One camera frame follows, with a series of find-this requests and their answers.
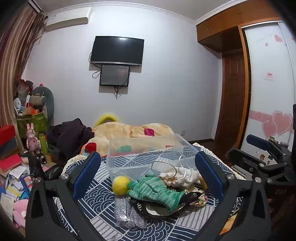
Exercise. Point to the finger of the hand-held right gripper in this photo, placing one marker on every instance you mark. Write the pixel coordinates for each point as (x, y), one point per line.
(245, 162)
(257, 141)

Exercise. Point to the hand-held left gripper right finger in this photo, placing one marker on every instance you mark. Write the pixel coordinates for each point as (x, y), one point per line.
(208, 172)

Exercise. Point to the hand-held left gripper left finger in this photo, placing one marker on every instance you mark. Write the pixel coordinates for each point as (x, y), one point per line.
(86, 172)

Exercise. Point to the floral fabric pouch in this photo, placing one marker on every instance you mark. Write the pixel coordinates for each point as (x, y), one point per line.
(198, 199)

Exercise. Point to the yellow felt ball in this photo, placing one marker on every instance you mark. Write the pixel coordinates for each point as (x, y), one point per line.
(120, 185)

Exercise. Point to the clear plastic storage box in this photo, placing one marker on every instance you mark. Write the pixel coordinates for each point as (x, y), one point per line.
(129, 162)

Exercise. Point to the thin metal hoop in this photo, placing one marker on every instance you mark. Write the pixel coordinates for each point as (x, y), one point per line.
(161, 161)

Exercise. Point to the green knit glove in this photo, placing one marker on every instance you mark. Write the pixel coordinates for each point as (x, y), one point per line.
(157, 192)

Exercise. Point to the silver glitter pouch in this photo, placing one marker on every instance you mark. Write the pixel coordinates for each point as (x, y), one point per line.
(128, 212)

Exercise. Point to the navy patterned bedspread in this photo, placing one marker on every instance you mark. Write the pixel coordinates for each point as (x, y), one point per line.
(104, 204)

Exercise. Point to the black plastic bag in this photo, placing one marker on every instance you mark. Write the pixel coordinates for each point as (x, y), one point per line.
(49, 173)

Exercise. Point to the dark clothes pile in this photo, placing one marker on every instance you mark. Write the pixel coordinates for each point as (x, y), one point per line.
(67, 136)

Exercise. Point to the white sliding wardrobe door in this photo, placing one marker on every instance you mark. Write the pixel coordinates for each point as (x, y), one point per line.
(266, 99)

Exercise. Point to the black flashlight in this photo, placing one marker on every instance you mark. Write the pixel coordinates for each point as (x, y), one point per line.
(39, 156)

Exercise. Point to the brown wooden door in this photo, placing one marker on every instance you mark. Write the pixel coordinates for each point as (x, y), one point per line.
(231, 97)

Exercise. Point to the green bottle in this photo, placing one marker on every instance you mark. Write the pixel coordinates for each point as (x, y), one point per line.
(43, 143)

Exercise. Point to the beige patchwork blanket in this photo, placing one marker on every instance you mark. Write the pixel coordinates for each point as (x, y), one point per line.
(129, 134)

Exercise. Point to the yellow plush cushion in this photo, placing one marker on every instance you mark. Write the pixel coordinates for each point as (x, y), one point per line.
(106, 117)

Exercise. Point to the pink rabbit figure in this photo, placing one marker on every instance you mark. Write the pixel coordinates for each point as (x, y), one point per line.
(32, 139)

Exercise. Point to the green storage box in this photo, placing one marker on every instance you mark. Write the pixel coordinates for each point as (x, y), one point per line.
(34, 126)

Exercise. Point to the pile of papers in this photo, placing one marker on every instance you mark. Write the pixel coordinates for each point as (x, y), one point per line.
(13, 185)

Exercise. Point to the pink plush toy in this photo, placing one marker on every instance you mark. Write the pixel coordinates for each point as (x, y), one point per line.
(19, 209)

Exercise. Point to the grey green long pillow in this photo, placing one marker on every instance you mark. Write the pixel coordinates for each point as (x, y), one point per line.
(50, 104)

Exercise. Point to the red book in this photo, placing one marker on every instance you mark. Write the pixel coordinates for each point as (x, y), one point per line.
(9, 162)

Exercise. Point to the red box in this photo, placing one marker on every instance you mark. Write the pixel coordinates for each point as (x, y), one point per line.
(8, 134)

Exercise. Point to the grey plush toy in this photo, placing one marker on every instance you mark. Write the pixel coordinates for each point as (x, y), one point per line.
(39, 98)

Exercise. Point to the small white fan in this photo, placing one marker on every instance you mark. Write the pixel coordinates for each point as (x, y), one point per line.
(17, 104)

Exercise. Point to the wooden overhead cabinet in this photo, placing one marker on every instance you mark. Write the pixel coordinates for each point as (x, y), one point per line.
(231, 20)

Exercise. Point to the striped brown curtain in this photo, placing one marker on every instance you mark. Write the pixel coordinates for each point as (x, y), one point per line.
(16, 58)

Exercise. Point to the white air conditioner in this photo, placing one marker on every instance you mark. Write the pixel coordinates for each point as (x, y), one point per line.
(69, 17)

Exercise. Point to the wall socket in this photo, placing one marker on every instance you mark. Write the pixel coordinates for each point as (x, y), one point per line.
(182, 132)

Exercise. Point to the small black wall monitor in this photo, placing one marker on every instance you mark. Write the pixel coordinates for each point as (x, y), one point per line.
(114, 75)

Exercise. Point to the black wall television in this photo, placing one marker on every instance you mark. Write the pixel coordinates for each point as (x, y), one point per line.
(116, 49)

